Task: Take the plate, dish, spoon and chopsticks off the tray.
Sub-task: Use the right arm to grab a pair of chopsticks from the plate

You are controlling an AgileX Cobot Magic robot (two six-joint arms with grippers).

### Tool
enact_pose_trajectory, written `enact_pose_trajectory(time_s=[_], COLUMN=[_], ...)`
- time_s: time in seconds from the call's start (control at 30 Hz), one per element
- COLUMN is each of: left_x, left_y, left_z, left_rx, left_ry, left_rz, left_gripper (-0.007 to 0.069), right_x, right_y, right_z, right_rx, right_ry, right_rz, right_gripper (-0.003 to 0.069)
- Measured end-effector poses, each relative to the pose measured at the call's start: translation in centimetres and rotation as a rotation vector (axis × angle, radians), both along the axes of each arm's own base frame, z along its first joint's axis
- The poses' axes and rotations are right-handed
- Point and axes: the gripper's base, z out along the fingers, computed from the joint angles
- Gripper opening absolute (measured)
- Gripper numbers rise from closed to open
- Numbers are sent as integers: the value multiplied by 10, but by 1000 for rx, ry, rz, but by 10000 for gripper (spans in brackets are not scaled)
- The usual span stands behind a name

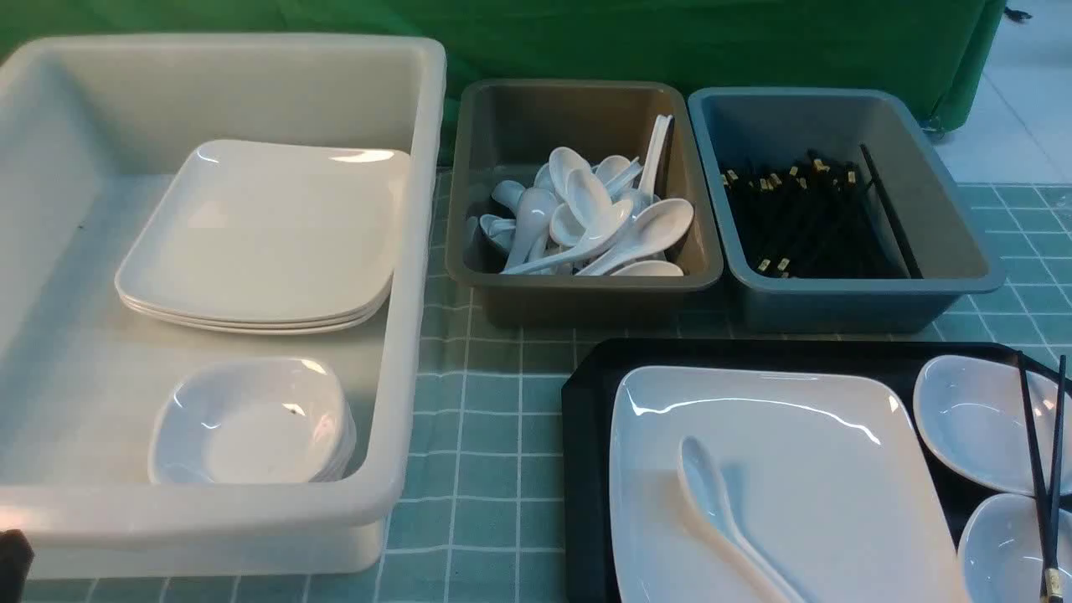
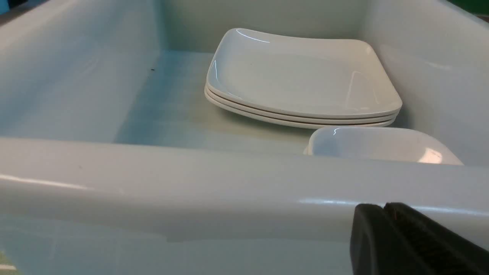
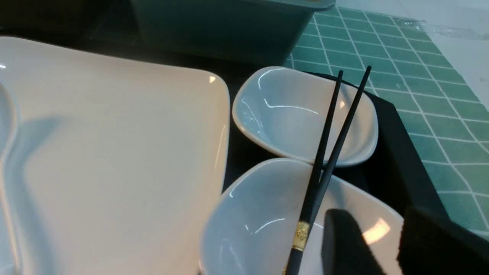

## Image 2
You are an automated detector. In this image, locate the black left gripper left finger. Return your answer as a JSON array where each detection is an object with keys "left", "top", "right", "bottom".
[{"left": 350, "top": 204, "right": 417, "bottom": 275}]

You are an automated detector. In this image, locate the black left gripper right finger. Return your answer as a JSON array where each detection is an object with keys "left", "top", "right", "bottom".
[{"left": 384, "top": 202, "right": 489, "bottom": 275}]

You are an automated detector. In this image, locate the bottom stacked white square plate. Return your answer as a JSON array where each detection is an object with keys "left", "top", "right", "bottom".
[{"left": 204, "top": 91, "right": 395, "bottom": 130}]

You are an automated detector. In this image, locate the stacked white square plate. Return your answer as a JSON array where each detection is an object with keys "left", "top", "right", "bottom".
[
  {"left": 204, "top": 86, "right": 399, "bottom": 125},
  {"left": 204, "top": 91, "right": 395, "bottom": 130},
  {"left": 206, "top": 28, "right": 402, "bottom": 119}
]

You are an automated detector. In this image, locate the middle stacked white square plate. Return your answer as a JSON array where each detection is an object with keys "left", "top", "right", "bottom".
[{"left": 204, "top": 86, "right": 399, "bottom": 125}]

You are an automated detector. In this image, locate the top stacked white square plate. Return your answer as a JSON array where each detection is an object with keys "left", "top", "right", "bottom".
[{"left": 206, "top": 28, "right": 402, "bottom": 119}]

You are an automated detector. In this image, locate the top stacked white bowl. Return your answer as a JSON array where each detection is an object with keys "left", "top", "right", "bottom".
[{"left": 303, "top": 127, "right": 463, "bottom": 165}]

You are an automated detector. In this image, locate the large white plastic tub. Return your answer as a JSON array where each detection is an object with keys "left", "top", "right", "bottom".
[{"left": 1, "top": 0, "right": 488, "bottom": 275}]

